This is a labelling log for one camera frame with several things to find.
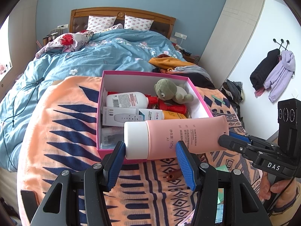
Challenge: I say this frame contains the pink tube white cap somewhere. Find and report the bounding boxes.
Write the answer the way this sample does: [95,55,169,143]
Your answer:
[124,116,229,160]

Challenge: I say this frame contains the white product carton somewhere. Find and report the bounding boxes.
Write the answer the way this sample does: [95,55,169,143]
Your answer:
[102,107,164,127]

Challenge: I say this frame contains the green box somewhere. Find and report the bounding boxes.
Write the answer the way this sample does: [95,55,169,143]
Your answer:
[215,164,230,224]

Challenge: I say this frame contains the person's right hand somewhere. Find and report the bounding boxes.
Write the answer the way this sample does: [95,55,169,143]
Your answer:
[258,172,298,208]

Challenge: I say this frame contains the brown wooden back scratcher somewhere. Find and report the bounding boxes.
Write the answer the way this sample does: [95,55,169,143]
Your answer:
[164,169,182,181]

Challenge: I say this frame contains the orange sunscreen tube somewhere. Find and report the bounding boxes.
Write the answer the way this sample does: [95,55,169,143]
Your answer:
[162,110,186,119]

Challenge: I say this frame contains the orange navy patterned blanket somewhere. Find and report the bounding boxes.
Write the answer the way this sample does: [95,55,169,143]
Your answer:
[16,75,264,226]

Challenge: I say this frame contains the red plastic toy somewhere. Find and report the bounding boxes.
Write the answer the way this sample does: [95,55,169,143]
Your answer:
[145,94,187,115]

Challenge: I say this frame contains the black hanging jacket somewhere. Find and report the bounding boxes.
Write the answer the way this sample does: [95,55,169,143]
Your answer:
[250,48,280,91]

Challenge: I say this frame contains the pink storage box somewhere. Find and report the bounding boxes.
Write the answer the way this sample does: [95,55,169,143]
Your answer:
[97,70,212,158]

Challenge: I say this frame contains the white lotion bottle red cap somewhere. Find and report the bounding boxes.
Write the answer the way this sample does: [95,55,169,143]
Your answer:
[106,92,148,109]

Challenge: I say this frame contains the lilac hanging jacket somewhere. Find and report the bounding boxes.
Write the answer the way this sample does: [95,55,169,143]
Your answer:
[263,50,296,103]

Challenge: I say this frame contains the green plush turtle toy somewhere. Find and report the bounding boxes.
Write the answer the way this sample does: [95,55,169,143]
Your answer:
[154,79,194,104]

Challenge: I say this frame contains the yellow garment on bed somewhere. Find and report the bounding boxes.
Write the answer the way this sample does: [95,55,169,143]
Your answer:
[149,54,195,70]

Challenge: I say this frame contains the light blue duvet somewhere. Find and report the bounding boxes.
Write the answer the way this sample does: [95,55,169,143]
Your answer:
[1,29,183,172]

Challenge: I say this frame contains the floral white red blanket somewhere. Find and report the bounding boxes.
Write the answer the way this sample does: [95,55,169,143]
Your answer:
[35,30,94,59]

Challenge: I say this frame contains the wooden headboard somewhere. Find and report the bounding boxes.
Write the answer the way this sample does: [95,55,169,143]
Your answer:
[69,7,176,39]

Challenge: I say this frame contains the left patterned pillow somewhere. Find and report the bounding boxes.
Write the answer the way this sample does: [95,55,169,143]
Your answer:
[87,15,116,33]

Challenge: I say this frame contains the patterned pillow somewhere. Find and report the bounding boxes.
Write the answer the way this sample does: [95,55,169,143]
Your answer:
[123,15,154,31]
[87,15,116,33]

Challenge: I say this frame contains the right patterned pillow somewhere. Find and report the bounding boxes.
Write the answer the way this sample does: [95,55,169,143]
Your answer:
[123,15,154,31]

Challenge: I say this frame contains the dark clothes pile by wall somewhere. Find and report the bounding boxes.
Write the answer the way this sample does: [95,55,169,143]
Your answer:
[220,79,244,104]

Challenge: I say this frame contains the wall coat hook rack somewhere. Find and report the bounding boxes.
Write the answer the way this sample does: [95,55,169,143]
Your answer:
[273,38,290,50]

